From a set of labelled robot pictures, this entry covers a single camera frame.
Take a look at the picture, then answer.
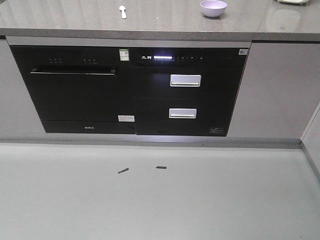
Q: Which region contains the pale green plastic spoon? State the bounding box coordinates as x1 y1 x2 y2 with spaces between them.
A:
119 5 127 19

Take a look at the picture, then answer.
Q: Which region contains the purple plastic bowl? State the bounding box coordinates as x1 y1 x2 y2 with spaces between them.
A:
200 0 228 18

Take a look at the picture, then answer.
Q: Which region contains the black disinfection cabinet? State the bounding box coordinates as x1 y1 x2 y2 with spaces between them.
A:
129 47 248 137

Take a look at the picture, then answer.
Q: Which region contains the silver label on dishwasher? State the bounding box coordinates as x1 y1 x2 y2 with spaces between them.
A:
118 115 135 123

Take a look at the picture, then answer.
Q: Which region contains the green energy label sticker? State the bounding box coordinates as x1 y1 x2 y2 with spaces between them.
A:
119 48 130 62

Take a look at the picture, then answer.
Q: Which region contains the black built-in dishwasher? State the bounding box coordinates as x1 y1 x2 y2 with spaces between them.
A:
10 45 136 134

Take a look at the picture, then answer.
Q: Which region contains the white QR code sticker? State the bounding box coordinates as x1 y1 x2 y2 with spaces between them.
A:
238 48 249 56

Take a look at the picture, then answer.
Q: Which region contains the white rice cooker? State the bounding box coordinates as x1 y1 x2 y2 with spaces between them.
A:
275 0 309 5

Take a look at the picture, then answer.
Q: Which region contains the lower silver drawer handle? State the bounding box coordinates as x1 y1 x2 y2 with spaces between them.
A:
168 108 197 119

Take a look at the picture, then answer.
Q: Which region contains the silver drawer handle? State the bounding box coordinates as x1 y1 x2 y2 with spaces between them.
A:
168 108 197 119
170 74 202 88

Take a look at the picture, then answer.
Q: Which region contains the upper silver drawer handle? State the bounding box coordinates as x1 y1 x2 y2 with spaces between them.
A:
170 74 202 88

